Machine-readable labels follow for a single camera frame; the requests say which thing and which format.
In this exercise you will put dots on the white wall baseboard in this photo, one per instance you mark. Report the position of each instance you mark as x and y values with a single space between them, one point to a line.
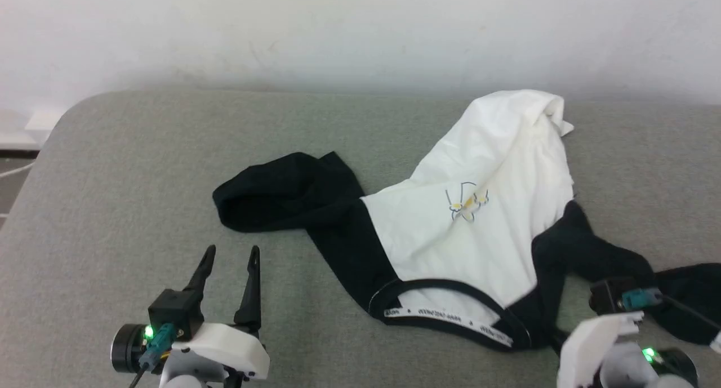
34 126

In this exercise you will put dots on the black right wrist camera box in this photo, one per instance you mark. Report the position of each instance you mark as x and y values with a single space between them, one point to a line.
608 295

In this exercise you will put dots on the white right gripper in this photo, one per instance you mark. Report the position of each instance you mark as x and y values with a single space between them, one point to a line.
580 354

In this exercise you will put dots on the grey fabric sofa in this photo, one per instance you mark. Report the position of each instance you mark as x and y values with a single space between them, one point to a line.
141 208

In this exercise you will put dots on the black and white garment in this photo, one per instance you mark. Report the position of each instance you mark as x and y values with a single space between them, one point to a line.
479 236

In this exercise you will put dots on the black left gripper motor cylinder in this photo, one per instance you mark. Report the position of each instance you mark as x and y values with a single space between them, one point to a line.
127 348

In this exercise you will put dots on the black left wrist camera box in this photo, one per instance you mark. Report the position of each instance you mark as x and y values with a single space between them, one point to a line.
174 309

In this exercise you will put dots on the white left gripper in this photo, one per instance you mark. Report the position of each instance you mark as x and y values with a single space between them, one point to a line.
219 354

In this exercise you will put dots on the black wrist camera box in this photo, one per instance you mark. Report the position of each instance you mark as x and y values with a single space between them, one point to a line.
174 309
608 295

